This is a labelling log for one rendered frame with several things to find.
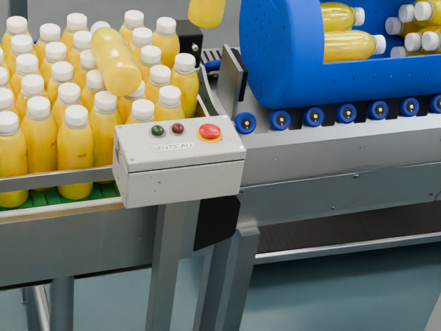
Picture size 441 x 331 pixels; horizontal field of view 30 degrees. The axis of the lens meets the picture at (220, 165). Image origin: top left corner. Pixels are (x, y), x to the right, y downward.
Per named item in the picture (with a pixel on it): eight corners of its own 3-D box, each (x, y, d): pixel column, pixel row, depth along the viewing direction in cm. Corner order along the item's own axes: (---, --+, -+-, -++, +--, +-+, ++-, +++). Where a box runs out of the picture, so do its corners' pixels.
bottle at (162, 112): (178, 178, 158) (187, 110, 147) (144, 176, 157) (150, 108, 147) (179, 157, 163) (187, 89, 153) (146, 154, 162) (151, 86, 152)
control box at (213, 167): (239, 195, 141) (247, 148, 135) (125, 210, 135) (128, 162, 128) (220, 158, 148) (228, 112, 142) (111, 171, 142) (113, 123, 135)
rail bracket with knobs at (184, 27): (201, 78, 185) (207, 39, 179) (170, 81, 183) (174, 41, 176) (189, 54, 192) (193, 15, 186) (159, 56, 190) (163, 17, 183)
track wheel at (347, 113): (357, 101, 170) (352, 101, 172) (338, 102, 169) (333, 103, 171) (359, 123, 171) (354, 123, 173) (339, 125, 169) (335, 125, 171)
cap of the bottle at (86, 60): (105, 64, 156) (105, 56, 155) (88, 71, 153) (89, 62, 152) (91, 54, 158) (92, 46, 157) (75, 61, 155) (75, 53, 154)
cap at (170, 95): (180, 106, 148) (180, 98, 147) (158, 104, 148) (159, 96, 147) (180, 94, 151) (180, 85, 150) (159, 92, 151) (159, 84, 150)
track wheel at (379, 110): (389, 98, 173) (384, 98, 175) (370, 100, 171) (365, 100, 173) (390, 119, 173) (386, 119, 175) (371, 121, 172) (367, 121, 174)
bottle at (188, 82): (173, 145, 165) (181, 78, 155) (154, 128, 169) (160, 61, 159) (199, 135, 169) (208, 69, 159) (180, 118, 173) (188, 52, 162)
